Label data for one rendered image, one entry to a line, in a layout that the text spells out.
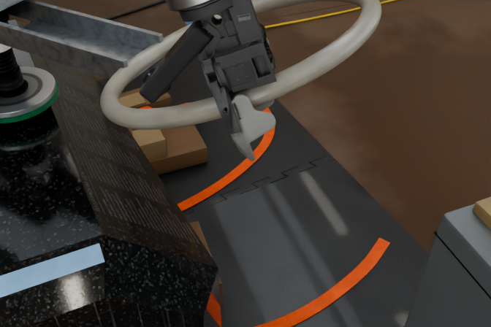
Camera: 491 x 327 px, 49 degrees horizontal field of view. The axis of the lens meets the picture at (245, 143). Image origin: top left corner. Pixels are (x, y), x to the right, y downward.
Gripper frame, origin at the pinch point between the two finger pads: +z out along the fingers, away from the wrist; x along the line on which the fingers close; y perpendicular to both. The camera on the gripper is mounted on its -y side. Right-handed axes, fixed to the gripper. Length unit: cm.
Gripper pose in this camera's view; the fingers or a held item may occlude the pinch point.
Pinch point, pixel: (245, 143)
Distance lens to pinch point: 73.4
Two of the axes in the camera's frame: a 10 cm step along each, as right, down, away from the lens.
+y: 9.4, -2.8, -1.8
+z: 3.3, 8.3, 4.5
